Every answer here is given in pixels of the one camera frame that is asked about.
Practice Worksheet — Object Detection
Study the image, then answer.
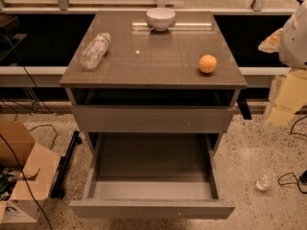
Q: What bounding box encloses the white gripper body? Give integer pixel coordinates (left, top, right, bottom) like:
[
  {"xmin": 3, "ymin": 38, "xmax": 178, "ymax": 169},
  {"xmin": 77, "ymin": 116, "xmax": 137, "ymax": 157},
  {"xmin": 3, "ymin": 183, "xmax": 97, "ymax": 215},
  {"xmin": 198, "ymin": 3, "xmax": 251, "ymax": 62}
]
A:
[{"xmin": 278, "ymin": 1, "xmax": 307, "ymax": 69}]

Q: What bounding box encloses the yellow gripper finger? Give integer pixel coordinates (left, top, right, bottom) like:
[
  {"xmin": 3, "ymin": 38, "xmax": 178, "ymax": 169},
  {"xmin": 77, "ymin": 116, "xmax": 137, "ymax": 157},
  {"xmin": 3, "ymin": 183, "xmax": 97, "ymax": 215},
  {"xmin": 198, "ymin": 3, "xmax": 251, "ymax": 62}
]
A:
[{"xmin": 258, "ymin": 28, "xmax": 283, "ymax": 54}]

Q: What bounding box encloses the orange fruit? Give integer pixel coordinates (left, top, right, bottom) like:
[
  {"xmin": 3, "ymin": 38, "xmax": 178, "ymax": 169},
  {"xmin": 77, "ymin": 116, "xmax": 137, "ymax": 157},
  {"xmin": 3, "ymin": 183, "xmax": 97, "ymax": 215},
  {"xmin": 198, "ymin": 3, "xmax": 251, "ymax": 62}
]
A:
[{"xmin": 199, "ymin": 55, "xmax": 217, "ymax": 74}]

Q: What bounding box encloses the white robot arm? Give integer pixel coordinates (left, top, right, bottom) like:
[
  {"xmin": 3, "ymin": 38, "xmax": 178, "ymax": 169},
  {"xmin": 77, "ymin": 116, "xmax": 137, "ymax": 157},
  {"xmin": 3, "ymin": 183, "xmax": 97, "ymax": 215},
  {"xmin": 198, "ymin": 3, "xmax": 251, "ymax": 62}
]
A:
[{"xmin": 258, "ymin": 1, "xmax": 307, "ymax": 132}]

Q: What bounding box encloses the grey drawer cabinet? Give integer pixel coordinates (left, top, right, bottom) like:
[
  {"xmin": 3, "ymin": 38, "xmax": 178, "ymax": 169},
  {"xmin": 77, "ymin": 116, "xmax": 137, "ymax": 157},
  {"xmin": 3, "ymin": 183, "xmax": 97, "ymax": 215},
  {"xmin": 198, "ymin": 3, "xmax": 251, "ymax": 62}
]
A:
[{"xmin": 59, "ymin": 10, "xmax": 248, "ymax": 220}]

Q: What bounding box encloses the open grey lower drawer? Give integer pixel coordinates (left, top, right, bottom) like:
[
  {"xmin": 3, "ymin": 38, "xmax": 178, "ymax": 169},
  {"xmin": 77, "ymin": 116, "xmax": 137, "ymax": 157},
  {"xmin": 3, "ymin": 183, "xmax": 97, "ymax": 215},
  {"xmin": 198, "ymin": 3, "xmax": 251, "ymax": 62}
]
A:
[{"xmin": 70, "ymin": 133, "xmax": 235, "ymax": 219}]

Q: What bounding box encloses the closed grey upper drawer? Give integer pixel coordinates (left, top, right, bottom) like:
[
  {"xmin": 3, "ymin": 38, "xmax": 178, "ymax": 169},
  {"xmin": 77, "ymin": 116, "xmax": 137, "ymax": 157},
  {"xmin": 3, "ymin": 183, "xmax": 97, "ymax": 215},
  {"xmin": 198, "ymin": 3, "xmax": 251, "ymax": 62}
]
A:
[{"xmin": 72, "ymin": 105, "xmax": 233, "ymax": 133}]

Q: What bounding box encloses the white ceramic bowl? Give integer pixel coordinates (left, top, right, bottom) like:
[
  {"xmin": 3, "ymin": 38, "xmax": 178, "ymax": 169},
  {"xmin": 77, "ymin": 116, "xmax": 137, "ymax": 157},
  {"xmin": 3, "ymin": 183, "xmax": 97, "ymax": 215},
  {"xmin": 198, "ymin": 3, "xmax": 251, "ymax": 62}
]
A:
[{"xmin": 146, "ymin": 8, "xmax": 176, "ymax": 31}]

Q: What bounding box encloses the crumpled clear plastic cup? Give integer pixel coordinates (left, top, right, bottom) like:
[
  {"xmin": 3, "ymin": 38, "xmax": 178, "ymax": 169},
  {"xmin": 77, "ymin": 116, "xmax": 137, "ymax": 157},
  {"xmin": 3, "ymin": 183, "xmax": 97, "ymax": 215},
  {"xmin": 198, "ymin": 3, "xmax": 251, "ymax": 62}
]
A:
[{"xmin": 255, "ymin": 170, "xmax": 275, "ymax": 192}]

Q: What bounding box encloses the clear plastic water bottle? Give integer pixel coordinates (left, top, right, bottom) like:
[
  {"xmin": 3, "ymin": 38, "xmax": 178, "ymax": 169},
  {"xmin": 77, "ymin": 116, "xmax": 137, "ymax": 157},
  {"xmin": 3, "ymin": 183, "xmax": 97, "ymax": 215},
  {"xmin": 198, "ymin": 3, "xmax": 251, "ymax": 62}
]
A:
[{"xmin": 80, "ymin": 33, "xmax": 110, "ymax": 70}]

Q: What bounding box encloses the black folded tripod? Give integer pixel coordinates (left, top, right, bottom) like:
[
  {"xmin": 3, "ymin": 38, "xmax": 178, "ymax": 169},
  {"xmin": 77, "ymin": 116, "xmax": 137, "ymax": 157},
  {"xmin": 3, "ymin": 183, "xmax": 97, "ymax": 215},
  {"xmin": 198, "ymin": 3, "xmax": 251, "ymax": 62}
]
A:
[{"xmin": 51, "ymin": 130, "xmax": 83, "ymax": 198}]

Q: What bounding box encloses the open cardboard box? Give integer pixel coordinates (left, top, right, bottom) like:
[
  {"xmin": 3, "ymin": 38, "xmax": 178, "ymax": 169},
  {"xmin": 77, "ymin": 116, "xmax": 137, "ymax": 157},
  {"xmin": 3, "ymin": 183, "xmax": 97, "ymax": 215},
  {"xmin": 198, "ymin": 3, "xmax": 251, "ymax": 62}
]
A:
[{"xmin": 0, "ymin": 121, "xmax": 60, "ymax": 224}]

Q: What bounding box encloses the black cable on right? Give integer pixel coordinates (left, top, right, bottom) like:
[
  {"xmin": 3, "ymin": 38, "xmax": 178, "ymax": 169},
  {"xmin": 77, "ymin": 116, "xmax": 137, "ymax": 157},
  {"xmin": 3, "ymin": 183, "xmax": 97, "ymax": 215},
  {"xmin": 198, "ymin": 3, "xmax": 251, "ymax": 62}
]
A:
[{"xmin": 276, "ymin": 114, "xmax": 307, "ymax": 196}]

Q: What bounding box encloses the black cable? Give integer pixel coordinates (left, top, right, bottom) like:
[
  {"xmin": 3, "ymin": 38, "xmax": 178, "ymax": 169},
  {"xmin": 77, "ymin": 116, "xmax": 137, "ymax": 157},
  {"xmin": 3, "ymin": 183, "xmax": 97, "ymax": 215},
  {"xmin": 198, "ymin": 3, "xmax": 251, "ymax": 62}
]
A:
[
  {"xmin": 0, "ymin": 34, "xmax": 59, "ymax": 230},
  {"xmin": 276, "ymin": 114, "xmax": 307, "ymax": 196}
]

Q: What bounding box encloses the black cable on left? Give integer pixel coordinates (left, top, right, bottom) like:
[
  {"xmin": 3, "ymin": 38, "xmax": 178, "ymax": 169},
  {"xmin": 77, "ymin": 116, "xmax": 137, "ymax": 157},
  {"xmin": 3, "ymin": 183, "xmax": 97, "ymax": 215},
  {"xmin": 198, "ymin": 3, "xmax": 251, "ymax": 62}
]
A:
[{"xmin": 0, "ymin": 34, "xmax": 59, "ymax": 230}]

